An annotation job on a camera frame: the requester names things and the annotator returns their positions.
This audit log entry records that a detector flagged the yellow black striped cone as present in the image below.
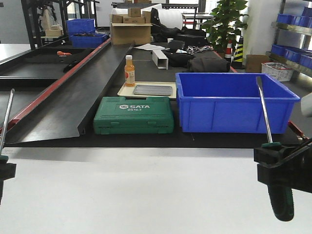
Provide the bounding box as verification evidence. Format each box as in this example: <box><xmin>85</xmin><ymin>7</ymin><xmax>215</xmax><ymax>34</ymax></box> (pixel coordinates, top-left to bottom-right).
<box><xmin>232</xmin><ymin>36</ymin><xmax>244</xmax><ymax>69</ymax></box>

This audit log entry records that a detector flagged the white plastic basket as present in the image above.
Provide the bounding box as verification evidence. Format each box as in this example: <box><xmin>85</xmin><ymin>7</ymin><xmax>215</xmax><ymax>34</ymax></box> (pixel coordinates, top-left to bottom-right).
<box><xmin>261</xmin><ymin>62</ymin><xmax>293</xmax><ymax>82</ymax></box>

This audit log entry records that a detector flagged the brown cardboard box on floor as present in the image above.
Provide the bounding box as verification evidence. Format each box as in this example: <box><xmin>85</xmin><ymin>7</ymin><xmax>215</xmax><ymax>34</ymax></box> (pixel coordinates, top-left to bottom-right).
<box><xmin>246</xmin><ymin>55</ymin><xmax>271</xmax><ymax>73</ymax></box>

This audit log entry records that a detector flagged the white paper sheet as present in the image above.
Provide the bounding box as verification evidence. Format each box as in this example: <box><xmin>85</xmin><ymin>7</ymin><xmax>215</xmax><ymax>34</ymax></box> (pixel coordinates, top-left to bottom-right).
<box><xmin>135</xmin><ymin>43</ymin><xmax>165</xmax><ymax>51</ymax></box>

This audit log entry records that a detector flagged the white rectangular tube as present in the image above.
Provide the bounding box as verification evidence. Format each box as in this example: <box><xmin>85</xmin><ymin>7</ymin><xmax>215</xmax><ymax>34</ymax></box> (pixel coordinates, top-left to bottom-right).
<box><xmin>152</xmin><ymin>50</ymin><xmax>169</xmax><ymax>70</ymax></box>

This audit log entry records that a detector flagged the blue crate stacked behind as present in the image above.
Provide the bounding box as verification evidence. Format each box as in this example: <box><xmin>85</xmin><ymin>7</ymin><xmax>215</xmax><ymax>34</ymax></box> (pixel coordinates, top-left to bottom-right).
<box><xmin>66</xmin><ymin>19</ymin><xmax>96</xmax><ymax>36</ymax></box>

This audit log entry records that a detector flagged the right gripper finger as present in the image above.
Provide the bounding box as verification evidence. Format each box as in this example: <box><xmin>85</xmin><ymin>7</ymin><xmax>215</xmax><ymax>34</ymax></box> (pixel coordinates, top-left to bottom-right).
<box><xmin>253</xmin><ymin>145</ymin><xmax>294</xmax><ymax>189</ymax></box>

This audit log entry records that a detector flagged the grey metal tray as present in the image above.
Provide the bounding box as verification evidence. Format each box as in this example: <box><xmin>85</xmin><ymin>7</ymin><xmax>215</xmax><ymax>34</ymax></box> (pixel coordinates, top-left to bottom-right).
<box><xmin>134</xmin><ymin>85</ymin><xmax>173</xmax><ymax>96</ymax></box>

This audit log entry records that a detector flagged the black metal ramp panel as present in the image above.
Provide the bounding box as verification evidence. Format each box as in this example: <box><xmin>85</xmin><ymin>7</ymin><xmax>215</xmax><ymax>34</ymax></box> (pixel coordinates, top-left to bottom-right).
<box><xmin>6</xmin><ymin>41</ymin><xmax>134</xmax><ymax>144</ymax></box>

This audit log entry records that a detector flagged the orange handled tool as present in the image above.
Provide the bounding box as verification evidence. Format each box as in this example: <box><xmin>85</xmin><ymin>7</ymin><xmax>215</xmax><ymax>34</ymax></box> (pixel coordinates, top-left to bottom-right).
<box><xmin>57</xmin><ymin>51</ymin><xmax>72</xmax><ymax>57</ymax></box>

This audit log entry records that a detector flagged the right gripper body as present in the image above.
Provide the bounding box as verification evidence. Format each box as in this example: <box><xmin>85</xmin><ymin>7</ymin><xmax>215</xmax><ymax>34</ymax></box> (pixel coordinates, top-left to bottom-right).
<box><xmin>277</xmin><ymin>139</ymin><xmax>312</xmax><ymax>193</ymax></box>

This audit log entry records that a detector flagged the green SATA tool case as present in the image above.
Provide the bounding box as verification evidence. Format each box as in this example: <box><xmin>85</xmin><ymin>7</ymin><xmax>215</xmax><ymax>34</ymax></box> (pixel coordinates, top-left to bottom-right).
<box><xmin>93</xmin><ymin>97</ymin><xmax>174</xmax><ymax>135</ymax></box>

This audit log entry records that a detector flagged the green potted plant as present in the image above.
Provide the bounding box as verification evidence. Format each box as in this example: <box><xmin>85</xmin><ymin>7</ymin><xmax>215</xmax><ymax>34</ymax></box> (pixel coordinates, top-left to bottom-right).
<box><xmin>204</xmin><ymin>0</ymin><xmax>248</xmax><ymax>52</ymax></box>

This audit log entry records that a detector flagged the orange juice bottle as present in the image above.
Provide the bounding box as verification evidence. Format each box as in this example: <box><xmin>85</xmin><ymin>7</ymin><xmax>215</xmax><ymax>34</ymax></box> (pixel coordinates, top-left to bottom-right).
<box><xmin>124</xmin><ymin>55</ymin><xmax>135</xmax><ymax>87</ymax></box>

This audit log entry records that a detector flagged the large blue plastic bin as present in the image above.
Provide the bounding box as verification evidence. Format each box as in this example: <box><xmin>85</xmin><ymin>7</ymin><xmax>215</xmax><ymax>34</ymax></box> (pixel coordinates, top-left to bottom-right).
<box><xmin>175</xmin><ymin>73</ymin><xmax>300</xmax><ymax>134</ymax></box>

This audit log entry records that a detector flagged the blue crate on left table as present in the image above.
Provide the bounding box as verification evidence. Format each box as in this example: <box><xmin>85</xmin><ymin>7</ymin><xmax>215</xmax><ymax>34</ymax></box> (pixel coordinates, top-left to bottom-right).
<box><xmin>70</xmin><ymin>34</ymin><xmax>110</xmax><ymax>48</ymax></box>

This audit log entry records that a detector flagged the green black screwdriver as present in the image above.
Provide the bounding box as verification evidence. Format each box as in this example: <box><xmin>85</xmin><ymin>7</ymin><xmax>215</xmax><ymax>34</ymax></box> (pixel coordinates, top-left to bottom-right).
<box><xmin>0</xmin><ymin>89</ymin><xmax>15</xmax><ymax>164</ymax></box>
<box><xmin>256</xmin><ymin>76</ymin><xmax>294</xmax><ymax>222</ymax></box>

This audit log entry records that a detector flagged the metal storage shelf rack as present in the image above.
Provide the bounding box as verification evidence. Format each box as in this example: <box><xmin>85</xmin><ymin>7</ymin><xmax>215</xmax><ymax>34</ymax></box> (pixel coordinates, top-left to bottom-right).
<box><xmin>267</xmin><ymin>0</ymin><xmax>312</xmax><ymax>81</ymax></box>

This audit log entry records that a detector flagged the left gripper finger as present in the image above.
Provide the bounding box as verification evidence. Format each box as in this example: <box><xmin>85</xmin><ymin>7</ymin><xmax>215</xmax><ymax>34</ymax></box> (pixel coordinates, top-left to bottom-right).
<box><xmin>0</xmin><ymin>159</ymin><xmax>17</xmax><ymax>200</ymax></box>

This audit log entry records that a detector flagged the dark grey bag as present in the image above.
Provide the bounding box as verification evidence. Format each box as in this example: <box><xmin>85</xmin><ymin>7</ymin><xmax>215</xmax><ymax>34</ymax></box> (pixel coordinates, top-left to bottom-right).
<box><xmin>187</xmin><ymin>58</ymin><xmax>231</xmax><ymax>73</ymax></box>

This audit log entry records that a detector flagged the red white traffic cone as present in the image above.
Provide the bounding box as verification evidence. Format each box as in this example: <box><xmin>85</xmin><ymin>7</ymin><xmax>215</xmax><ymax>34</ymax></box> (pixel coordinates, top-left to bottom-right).
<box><xmin>224</xmin><ymin>39</ymin><xmax>232</xmax><ymax>62</ymax></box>

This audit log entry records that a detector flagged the large open cardboard box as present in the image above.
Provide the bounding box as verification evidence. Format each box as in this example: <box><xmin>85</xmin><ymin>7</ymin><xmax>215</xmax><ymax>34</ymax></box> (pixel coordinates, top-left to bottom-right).
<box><xmin>110</xmin><ymin>23</ymin><xmax>152</xmax><ymax>45</ymax></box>

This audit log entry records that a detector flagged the black bag on table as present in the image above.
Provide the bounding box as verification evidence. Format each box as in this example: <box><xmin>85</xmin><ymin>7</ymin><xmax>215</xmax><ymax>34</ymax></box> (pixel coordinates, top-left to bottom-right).
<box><xmin>162</xmin><ymin>50</ymin><xmax>195</xmax><ymax>68</ymax></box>

